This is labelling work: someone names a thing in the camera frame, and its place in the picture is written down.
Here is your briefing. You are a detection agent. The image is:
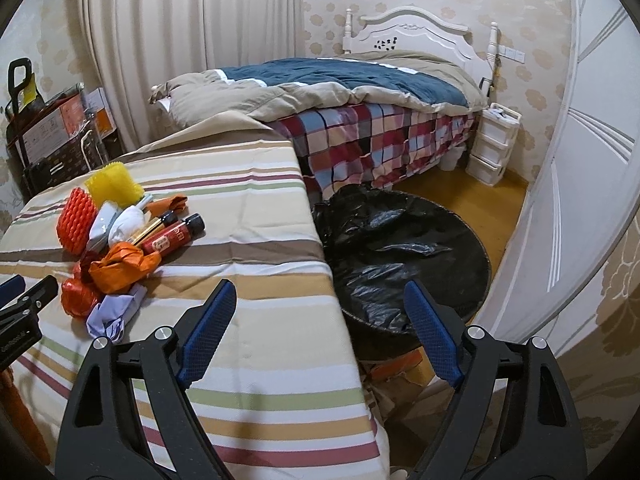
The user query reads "lavender paper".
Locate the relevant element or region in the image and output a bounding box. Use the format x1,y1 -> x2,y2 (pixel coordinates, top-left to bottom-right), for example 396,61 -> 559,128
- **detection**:
86,284 -> 148,344

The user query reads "black hand trolley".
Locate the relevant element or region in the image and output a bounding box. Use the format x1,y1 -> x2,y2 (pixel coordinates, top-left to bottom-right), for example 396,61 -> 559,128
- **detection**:
4,58 -> 44,197

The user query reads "red foam fruit net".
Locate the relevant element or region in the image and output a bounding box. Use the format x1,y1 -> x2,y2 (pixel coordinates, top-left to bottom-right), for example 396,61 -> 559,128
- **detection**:
56,188 -> 98,256

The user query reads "cardboard box on floor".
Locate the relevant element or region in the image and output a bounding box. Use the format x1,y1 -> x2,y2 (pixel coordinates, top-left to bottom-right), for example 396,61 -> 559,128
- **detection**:
359,348 -> 452,426

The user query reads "orange plastic bag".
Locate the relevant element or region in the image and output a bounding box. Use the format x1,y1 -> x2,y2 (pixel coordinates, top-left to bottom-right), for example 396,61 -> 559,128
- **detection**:
89,242 -> 162,295

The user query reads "dark bottle with gold stripe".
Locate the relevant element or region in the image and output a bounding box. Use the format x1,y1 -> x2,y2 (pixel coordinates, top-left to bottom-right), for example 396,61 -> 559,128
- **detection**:
126,210 -> 178,246

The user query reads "white plastic drawer unit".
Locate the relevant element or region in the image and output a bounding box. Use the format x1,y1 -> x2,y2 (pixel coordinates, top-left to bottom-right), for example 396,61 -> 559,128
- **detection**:
466,103 -> 522,186

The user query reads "yellow foam fruit net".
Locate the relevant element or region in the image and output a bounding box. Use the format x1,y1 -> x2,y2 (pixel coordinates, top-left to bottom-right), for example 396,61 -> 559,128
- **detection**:
85,162 -> 144,209

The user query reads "beige and blue duvet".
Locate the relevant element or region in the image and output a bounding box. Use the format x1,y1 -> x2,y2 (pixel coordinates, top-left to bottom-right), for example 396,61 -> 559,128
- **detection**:
150,50 -> 488,128

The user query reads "red tube with black cap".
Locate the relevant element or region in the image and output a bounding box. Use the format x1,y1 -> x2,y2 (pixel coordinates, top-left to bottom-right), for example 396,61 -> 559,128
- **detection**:
142,214 -> 205,258

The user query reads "white door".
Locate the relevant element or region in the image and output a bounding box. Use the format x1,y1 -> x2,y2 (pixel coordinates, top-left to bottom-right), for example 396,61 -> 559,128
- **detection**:
474,0 -> 639,342

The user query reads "plaid bed sheet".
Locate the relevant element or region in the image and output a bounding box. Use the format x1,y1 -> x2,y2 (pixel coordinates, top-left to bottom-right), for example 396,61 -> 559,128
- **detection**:
269,103 -> 480,204

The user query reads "small white orange box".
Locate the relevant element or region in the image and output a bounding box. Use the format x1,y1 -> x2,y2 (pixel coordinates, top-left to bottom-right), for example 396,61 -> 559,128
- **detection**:
84,87 -> 117,138

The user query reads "cream curtain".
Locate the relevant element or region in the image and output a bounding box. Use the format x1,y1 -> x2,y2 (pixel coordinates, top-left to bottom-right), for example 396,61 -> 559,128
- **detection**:
79,0 -> 305,151

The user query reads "white paper ball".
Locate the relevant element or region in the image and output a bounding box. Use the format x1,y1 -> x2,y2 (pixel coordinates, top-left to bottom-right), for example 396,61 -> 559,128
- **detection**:
107,206 -> 145,247

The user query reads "orange paper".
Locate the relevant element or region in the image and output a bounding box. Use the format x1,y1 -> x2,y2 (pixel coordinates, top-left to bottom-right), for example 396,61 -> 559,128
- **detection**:
145,194 -> 188,217

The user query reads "trash bin with black bag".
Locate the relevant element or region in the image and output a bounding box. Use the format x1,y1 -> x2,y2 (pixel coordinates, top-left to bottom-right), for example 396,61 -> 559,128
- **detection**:
312,184 -> 491,362

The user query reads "white tube with teal cap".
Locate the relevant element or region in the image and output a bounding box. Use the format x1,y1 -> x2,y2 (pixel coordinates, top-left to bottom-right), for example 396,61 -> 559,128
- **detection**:
86,193 -> 152,252

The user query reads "white orange cardboard box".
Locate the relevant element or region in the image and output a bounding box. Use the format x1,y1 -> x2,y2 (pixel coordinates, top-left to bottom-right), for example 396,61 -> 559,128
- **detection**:
17,92 -> 87,167

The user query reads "striped bed sheet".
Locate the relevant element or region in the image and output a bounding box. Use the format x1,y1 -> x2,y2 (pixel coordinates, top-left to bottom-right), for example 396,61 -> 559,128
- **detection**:
0,109 -> 392,480

